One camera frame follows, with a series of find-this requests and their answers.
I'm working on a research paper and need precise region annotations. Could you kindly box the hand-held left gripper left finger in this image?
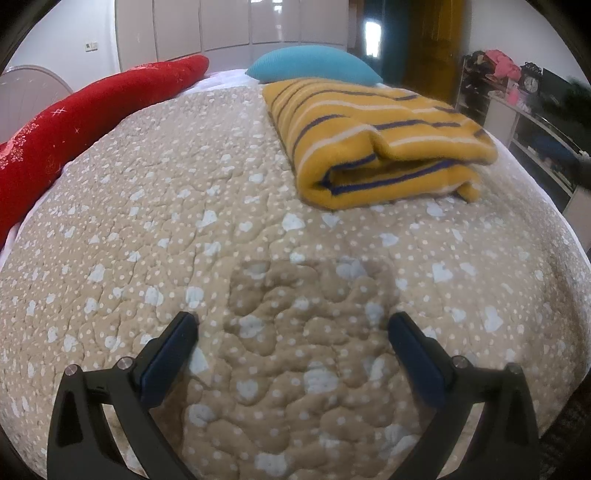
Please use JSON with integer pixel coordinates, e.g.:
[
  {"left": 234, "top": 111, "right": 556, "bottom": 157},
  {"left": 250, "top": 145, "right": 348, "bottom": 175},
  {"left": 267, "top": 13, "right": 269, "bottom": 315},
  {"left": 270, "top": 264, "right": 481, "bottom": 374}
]
[{"left": 47, "top": 311, "right": 200, "bottom": 480}]

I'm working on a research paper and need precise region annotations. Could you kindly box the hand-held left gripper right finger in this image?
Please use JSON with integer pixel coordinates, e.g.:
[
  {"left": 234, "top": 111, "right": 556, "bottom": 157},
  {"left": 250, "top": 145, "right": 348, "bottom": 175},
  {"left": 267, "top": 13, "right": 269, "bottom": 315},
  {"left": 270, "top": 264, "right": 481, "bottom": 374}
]
[{"left": 388, "top": 311, "right": 540, "bottom": 480}]

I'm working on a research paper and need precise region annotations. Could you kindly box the yellow striped knit sweater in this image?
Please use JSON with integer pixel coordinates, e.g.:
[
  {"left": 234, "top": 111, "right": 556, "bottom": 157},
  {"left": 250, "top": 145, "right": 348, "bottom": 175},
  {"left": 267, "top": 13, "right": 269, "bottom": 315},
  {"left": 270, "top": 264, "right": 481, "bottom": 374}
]
[{"left": 262, "top": 78, "right": 498, "bottom": 212}]

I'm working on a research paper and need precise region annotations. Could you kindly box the pink clothes pile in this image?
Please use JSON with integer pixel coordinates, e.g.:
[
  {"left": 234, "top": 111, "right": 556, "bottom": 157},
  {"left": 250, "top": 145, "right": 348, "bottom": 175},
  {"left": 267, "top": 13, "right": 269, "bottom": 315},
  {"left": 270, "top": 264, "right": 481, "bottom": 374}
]
[{"left": 482, "top": 48, "right": 523, "bottom": 80}]

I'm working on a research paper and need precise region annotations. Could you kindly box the beige spotted bedspread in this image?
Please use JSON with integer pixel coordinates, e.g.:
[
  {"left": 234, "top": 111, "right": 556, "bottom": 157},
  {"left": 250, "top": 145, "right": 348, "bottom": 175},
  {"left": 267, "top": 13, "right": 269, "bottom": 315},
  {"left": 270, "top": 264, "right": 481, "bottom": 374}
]
[{"left": 0, "top": 80, "right": 591, "bottom": 480}]

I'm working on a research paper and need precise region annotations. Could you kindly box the white shelf unit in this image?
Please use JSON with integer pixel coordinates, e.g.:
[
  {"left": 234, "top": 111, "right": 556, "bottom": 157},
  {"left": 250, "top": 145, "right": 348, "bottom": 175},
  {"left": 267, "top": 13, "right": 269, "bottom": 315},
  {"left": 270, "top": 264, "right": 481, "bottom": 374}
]
[{"left": 482, "top": 92, "right": 591, "bottom": 214}]

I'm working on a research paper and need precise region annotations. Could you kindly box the red patterned quilt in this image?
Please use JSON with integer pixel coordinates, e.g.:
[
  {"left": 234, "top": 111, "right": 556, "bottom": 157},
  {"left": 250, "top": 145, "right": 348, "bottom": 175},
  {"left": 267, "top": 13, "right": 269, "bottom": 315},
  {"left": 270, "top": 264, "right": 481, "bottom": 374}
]
[{"left": 0, "top": 54, "right": 209, "bottom": 251}]

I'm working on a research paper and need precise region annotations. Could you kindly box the white bed sheet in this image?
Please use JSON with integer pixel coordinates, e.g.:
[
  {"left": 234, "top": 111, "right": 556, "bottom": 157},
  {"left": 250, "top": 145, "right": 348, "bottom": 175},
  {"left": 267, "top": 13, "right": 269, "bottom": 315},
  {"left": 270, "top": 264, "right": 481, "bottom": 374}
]
[{"left": 194, "top": 68, "right": 265, "bottom": 93}]

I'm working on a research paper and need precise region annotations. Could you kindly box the black table clock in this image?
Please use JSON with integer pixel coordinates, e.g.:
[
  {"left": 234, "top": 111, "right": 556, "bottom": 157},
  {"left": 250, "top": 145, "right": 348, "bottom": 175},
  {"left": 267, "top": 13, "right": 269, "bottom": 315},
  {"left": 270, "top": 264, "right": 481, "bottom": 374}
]
[{"left": 521, "top": 65, "right": 544, "bottom": 96}]

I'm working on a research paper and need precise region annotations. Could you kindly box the black television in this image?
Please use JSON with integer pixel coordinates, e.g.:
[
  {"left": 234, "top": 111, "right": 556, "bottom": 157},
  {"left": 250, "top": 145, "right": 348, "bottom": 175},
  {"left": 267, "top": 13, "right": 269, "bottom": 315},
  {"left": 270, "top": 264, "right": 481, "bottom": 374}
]
[{"left": 541, "top": 68, "right": 591, "bottom": 126}]

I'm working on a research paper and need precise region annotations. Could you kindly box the white arched headboard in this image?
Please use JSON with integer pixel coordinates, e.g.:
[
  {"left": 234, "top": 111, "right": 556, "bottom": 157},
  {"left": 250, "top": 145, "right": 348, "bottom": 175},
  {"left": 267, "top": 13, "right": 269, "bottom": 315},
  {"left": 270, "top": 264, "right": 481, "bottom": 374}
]
[{"left": 0, "top": 65, "right": 73, "bottom": 112}]

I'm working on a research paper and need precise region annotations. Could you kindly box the wooden door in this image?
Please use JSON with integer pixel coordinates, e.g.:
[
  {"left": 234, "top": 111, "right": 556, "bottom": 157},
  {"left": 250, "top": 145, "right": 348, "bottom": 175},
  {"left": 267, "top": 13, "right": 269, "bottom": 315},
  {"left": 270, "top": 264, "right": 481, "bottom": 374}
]
[{"left": 406, "top": 0, "right": 463, "bottom": 105}]

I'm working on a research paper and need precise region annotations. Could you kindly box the teal pillow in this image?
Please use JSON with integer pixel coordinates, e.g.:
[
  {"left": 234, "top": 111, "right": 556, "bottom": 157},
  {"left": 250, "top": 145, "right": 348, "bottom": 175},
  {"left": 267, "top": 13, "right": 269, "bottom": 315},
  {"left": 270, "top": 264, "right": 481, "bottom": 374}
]
[{"left": 246, "top": 45, "right": 384, "bottom": 86}]

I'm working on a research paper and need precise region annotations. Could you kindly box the teal door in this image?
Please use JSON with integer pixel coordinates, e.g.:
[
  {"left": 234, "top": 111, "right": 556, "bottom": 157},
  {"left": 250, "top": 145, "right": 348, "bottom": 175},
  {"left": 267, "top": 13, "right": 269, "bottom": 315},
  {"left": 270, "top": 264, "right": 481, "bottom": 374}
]
[{"left": 362, "top": 0, "right": 410, "bottom": 86}]

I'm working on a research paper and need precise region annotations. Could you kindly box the glossy beige wardrobe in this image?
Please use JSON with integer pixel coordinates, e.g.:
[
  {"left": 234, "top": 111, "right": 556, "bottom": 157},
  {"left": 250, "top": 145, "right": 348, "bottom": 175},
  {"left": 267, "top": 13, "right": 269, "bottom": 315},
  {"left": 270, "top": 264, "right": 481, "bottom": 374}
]
[{"left": 115, "top": 0, "right": 348, "bottom": 71}]

